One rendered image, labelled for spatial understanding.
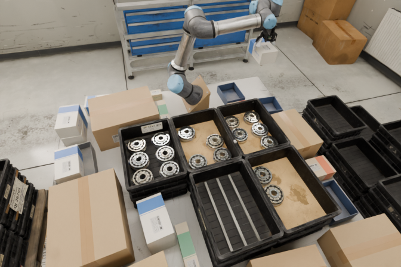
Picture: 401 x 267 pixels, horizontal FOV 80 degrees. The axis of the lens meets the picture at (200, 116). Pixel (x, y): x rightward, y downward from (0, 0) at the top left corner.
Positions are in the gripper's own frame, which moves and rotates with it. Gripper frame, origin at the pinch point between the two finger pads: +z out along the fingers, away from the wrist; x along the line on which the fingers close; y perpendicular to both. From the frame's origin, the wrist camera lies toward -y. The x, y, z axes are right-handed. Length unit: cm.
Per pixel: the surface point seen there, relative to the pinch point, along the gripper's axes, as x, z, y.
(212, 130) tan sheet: -48, 28, 41
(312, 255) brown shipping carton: -30, 24, 120
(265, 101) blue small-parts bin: 4.0, 37.8, 15.6
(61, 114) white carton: -138, 23, 8
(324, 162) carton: 10, 33, 78
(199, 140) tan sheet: -59, 28, 47
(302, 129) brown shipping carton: 5, 24, 57
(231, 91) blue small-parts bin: -16.5, 40.3, -5.0
